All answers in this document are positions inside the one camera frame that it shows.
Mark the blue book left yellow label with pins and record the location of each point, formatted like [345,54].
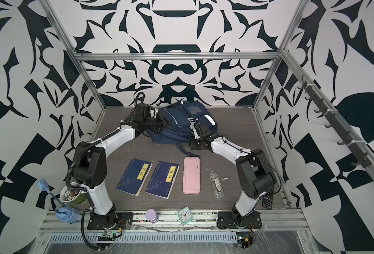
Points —
[134,177]

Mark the white slotted cable duct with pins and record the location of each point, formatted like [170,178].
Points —
[155,237]

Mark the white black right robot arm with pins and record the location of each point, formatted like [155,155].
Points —
[255,174]

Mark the small circuit board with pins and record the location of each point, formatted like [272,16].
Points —
[109,236]
[245,241]

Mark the green paper cup with items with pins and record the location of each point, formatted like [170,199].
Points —
[72,196]

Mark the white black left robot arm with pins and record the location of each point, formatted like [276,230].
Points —
[88,170]

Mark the clear plastic bag with eraser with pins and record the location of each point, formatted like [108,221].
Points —
[216,184]

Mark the blue book yellow label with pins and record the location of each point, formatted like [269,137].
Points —
[134,177]
[162,179]

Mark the light blue water bottle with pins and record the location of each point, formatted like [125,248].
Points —
[65,214]

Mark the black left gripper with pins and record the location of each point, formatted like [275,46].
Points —
[162,123]

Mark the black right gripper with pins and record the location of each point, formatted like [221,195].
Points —
[191,142]

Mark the navy blue school backpack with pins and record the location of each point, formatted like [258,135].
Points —
[181,117]

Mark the small circuit board left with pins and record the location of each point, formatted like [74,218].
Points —
[109,236]

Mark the pink pencil case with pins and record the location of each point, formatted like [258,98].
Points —
[191,176]

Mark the small circuit board right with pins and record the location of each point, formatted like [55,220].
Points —
[245,241]

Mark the blue book right yellow label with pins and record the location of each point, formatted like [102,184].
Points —
[162,179]

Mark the teal small alarm clock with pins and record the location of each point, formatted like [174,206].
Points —
[185,216]

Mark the purple small bottle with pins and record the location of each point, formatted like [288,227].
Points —
[151,216]

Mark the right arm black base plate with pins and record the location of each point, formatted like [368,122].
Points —
[233,220]

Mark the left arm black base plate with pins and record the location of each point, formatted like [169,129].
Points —
[123,219]

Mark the black tv remote control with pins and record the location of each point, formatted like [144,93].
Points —
[267,200]

